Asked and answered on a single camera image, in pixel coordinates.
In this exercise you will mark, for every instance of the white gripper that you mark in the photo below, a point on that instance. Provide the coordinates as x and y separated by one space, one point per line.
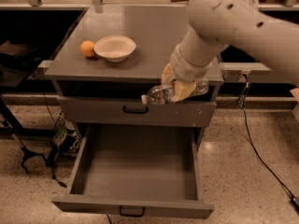
189 68

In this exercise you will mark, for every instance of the clear plastic water bottle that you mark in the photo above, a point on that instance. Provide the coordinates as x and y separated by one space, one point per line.
162 94

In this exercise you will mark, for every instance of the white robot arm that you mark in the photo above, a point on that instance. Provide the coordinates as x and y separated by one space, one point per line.
215 25

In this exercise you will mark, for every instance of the closed grey top drawer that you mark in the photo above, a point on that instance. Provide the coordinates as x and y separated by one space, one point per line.
109 111

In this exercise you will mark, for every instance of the grey drawer cabinet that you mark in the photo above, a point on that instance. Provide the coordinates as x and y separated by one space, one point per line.
156 31

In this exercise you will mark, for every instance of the open grey middle drawer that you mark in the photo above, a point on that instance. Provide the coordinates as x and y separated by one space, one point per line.
136 166

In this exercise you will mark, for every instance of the white bowl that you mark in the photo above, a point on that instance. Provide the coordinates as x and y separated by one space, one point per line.
114 48

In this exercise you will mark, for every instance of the orange fruit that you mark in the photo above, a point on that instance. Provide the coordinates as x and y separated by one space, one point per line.
86 48

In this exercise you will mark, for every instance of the green bag on floor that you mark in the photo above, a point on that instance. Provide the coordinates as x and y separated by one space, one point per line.
66 141

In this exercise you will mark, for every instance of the black top drawer handle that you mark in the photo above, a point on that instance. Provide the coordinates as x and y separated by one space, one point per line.
140 111

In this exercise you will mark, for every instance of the black drawer handle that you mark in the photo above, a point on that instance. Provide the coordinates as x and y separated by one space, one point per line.
140 111
131 211

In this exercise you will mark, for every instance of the metal frame rail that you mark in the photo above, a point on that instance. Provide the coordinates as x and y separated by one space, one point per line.
239 72

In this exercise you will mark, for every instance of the black middle drawer handle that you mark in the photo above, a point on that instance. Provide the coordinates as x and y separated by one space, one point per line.
131 211

